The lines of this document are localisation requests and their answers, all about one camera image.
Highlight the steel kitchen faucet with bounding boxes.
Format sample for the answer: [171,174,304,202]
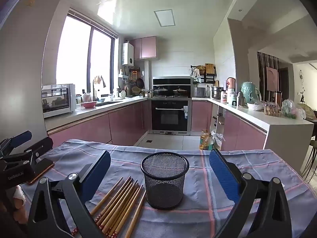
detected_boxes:
[93,76,107,100]

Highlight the white toaster oven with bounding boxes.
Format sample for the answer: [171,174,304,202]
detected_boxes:
[42,83,77,118]

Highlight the white plastic bag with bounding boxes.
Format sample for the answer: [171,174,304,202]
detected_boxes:
[210,126,225,152]

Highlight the pink canvas painting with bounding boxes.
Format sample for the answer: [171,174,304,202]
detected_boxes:
[266,66,279,92]

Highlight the kitchen window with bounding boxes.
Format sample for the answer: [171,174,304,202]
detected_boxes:
[56,9,118,90]

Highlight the black wall rack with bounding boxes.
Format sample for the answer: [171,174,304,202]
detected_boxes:
[191,64,216,84]

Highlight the person's left hand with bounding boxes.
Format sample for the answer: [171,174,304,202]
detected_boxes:
[9,185,28,220]

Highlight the clear cookie container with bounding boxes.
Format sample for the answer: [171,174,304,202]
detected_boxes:
[263,102,280,117]

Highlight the dining chair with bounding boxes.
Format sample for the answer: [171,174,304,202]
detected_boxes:
[301,139,317,179]

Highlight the ceiling light panel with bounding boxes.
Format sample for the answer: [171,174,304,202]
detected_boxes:
[154,9,176,27]

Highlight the grey refrigerator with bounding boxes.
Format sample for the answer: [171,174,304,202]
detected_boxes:
[0,0,68,152]

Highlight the white water heater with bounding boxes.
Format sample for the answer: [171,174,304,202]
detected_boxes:
[122,42,135,66]

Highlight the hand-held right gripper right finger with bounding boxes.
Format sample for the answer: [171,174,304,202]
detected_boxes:
[209,149,293,238]

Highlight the dark striped curtain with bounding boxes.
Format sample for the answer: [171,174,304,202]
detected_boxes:
[257,52,280,100]

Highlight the black smartphone orange edge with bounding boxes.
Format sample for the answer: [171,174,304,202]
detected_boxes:
[27,159,55,185]

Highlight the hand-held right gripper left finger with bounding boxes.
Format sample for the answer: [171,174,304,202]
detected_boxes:
[27,150,111,238]

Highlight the steel steamer pot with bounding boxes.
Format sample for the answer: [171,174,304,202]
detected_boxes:
[210,86,224,100]

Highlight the green plastic bag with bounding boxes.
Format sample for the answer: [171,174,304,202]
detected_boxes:
[282,99,306,119]

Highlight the black mesh pen holder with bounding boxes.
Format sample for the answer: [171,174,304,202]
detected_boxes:
[140,152,190,210]

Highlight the black integrated stove oven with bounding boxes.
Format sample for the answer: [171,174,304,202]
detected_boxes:
[151,76,194,135]

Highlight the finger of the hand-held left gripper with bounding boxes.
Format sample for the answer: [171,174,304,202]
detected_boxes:
[0,131,33,154]
[15,137,54,165]

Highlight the blue plaid tablecloth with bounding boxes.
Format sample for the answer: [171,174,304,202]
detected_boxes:
[20,139,317,238]

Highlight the pink base cabinets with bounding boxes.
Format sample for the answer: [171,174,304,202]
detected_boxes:
[192,101,268,152]
[47,99,152,147]

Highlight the white kitchen countertop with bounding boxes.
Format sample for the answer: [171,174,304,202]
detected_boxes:
[44,95,311,134]

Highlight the pink wall cabinet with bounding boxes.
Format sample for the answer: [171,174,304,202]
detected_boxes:
[130,36,157,60]

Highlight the bundle of wooden chopsticks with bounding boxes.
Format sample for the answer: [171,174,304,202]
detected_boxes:
[71,176,147,238]

